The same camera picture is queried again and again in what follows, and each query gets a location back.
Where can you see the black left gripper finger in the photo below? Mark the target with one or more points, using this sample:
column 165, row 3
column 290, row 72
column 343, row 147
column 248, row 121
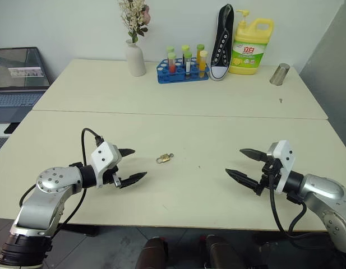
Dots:
column 127, row 152
column 133, row 178

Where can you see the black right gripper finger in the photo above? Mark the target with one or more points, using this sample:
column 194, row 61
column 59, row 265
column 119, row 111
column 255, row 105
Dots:
column 255, row 155
column 244, row 178

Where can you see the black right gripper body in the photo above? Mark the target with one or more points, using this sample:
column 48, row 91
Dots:
column 271, row 172

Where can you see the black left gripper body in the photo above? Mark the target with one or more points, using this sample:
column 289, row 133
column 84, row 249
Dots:
column 111, row 176

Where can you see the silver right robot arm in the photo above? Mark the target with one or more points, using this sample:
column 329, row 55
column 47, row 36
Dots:
column 321, row 190

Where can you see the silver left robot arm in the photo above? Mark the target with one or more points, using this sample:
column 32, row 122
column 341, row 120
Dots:
column 49, row 196

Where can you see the small brass padlock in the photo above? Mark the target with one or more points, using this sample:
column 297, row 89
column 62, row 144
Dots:
column 162, row 158

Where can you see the dark rounded shape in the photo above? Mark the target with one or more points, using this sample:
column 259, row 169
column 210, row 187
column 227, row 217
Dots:
column 217, row 252
column 153, row 253

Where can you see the steel cup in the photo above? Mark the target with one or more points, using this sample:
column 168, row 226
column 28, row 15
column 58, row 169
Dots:
column 279, row 74

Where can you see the blue test tube rack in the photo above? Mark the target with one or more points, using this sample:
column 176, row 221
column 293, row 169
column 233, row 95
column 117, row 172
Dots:
column 167, row 77

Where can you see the white ceramic vase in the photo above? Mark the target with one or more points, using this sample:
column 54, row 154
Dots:
column 135, row 60

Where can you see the red liquid test tube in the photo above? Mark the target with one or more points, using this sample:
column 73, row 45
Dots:
column 171, row 65

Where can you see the yellow dish soap bottle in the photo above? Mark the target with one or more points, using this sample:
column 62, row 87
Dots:
column 249, row 53

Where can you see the yellow cap orange tube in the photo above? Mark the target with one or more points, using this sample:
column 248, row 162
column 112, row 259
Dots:
column 203, row 64

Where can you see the white label test tube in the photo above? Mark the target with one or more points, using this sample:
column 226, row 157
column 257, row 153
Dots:
column 188, row 64

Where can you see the black canvas sneaker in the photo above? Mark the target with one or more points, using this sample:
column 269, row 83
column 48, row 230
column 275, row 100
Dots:
column 221, row 50

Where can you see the black flat stand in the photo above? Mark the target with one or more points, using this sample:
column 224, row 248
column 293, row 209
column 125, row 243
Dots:
column 11, row 127

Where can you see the dark liquid test tube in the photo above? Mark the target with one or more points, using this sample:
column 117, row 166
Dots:
column 185, row 50

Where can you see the green cap orange tube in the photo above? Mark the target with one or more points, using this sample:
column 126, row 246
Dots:
column 200, row 51

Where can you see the grey open laptop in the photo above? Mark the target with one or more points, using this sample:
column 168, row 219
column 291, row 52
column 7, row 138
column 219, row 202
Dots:
column 18, row 98

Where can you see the dried flower bunch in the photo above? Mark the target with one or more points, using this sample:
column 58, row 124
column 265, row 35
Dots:
column 134, row 19

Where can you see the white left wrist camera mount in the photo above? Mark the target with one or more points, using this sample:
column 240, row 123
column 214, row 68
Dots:
column 104, row 159

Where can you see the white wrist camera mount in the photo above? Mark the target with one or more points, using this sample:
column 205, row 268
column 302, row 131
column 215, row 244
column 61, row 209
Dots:
column 104, row 159
column 286, row 159

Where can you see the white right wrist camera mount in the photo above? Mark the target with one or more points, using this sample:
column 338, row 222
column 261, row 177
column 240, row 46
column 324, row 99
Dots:
column 286, row 159

